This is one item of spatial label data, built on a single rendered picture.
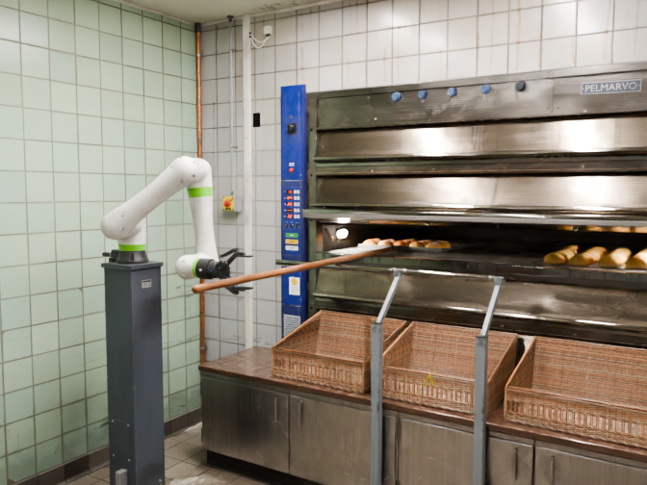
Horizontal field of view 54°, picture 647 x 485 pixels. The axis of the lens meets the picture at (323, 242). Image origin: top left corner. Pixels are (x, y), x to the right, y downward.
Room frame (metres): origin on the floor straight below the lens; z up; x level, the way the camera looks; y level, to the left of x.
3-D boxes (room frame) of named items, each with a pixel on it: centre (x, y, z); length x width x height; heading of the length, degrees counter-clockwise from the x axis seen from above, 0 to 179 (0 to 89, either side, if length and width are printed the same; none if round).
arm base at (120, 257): (3.01, 0.96, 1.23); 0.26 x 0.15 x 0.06; 58
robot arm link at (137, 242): (2.97, 0.91, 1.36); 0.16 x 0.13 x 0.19; 172
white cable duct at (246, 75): (3.91, 0.47, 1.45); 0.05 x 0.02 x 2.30; 58
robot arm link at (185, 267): (2.82, 0.59, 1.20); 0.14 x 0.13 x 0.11; 59
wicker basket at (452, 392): (2.95, -0.59, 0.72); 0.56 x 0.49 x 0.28; 59
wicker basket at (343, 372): (3.26, -0.09, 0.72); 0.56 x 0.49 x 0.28; 57
